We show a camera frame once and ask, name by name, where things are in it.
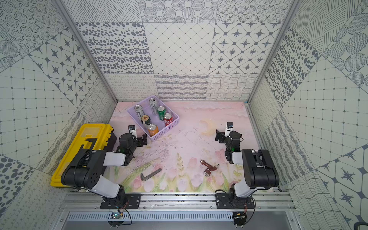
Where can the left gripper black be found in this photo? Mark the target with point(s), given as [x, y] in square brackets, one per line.
[139, 139]

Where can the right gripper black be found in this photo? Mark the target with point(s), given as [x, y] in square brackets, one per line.
[222, 135]

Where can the orange soda can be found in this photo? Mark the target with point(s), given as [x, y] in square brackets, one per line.
[153, 129]

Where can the dark green gold-top can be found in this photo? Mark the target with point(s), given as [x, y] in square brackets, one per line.
[145, 119]

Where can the silver can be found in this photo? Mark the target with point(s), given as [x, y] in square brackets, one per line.
[139, 111]
[153, 105]

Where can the red cola can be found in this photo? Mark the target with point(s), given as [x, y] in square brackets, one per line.
[168, 118]

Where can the green soda can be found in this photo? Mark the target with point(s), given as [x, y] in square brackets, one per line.
[161, 110]

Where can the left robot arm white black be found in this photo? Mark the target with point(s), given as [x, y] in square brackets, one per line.
[86, 169]

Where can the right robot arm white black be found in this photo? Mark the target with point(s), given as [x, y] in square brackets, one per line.
[258, 167]

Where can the grey hex key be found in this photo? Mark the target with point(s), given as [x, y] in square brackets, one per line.
[145, 178]

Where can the dark red metal tool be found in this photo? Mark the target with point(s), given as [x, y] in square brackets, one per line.
[209, 168]

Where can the yellow black toolbox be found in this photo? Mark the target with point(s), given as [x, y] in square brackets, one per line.
[90, 136]

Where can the left green circuit board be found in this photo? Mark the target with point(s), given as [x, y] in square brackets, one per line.
[115, 220]

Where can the right black connector box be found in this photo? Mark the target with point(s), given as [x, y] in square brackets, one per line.
[239, 219]

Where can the white vent grille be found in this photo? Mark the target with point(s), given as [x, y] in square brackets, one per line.
[154, 216]

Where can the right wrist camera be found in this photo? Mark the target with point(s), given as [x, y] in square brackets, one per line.
[229, 128]

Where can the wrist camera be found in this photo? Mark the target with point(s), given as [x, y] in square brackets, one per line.
[132, 130]
[229, 128]

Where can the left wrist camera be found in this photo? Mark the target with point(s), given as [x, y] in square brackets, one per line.
[132, 130]

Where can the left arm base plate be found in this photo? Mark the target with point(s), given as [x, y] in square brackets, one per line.
[126, 201]

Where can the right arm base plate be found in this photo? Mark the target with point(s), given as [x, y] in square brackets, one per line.
[226, 201]

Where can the aluminium mounting rail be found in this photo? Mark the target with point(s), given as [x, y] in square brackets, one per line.
[181, 201]

